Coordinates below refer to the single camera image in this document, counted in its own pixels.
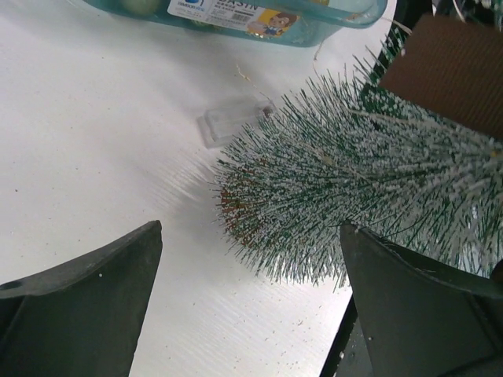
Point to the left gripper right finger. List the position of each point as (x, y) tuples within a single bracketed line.
[(421, 317)]

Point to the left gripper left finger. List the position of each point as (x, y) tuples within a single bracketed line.
[(83, 317)]

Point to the small frosted christmas tree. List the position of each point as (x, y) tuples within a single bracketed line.
[(349, 151)]

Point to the small light battery box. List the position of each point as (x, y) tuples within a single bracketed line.
[(220, 124)]

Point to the gold bauble under bin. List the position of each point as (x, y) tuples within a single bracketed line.
[(141, 7)]

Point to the teal plastic bin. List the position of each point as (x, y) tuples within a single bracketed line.
[(286, 23)]

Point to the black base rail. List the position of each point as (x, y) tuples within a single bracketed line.
[(348, 355)]

